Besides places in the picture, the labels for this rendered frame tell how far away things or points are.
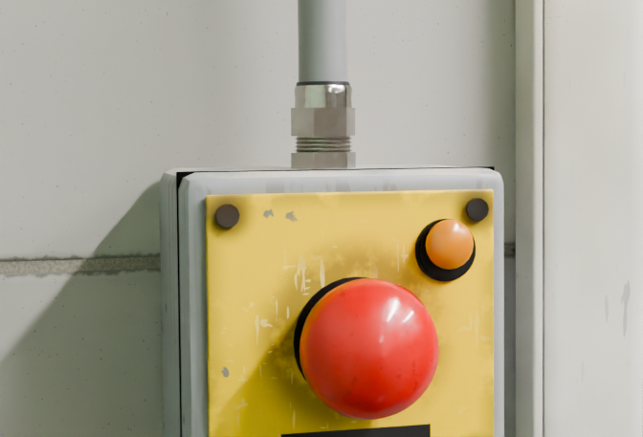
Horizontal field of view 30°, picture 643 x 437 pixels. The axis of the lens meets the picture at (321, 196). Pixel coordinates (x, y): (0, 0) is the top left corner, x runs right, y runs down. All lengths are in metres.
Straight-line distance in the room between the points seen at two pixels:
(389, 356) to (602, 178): 0.14
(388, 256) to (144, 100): 0.11
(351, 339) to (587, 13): 0.17
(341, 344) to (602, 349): 0.15
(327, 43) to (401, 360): 0.11
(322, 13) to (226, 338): 0.11
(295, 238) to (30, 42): 0.12
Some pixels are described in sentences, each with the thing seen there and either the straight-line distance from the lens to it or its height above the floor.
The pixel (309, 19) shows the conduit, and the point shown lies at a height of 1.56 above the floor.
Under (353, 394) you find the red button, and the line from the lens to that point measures 0.33.
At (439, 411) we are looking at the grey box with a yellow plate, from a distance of 0.37.
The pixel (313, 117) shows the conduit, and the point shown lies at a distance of 0.38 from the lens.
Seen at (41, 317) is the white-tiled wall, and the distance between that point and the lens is 0.42.
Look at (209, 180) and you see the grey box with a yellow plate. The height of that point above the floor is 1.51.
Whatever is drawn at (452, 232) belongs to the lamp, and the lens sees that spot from 0.35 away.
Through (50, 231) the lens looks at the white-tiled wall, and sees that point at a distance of 0.41.
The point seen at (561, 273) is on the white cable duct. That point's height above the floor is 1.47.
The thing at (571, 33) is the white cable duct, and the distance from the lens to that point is 0.44.
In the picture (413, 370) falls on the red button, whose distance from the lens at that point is 0.34.
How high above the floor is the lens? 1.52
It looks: 3 degrees down
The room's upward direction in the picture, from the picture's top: 1 degrees counter-clockwise
